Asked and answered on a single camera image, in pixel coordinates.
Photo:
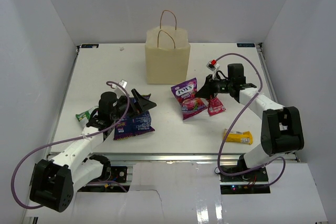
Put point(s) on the left blue corner label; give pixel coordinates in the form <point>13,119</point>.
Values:
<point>89,46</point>

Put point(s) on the large blue purple snack bag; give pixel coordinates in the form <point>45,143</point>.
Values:
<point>133,126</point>

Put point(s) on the yellow snack bar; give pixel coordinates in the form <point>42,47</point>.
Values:
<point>240,137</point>

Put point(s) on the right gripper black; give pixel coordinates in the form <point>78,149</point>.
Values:
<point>208,89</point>

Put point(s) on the purple Fox's candy bag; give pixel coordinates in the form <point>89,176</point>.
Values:
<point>185,95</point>

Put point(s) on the blue corner label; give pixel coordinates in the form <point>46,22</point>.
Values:
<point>89,46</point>
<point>245,45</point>

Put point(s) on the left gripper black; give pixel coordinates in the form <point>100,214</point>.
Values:
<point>144,104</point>

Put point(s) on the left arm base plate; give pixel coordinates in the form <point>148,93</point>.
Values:
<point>114,183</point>

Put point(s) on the beige paper bag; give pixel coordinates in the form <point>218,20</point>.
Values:
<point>167,51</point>

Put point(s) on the right blue corner label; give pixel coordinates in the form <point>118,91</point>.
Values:
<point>245,45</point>

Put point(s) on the green snack bag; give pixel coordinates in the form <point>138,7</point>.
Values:
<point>84,117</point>

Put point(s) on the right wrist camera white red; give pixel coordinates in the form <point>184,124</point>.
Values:
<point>214,67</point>

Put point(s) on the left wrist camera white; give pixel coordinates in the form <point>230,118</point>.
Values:
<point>116,88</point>

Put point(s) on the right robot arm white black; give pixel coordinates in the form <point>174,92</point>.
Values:
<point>281,130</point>

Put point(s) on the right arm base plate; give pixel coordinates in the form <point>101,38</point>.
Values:
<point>255,182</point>

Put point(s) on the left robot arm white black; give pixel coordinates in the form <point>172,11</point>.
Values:
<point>56,181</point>

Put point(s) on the small red candy packet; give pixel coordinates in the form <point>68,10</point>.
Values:
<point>215,107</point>

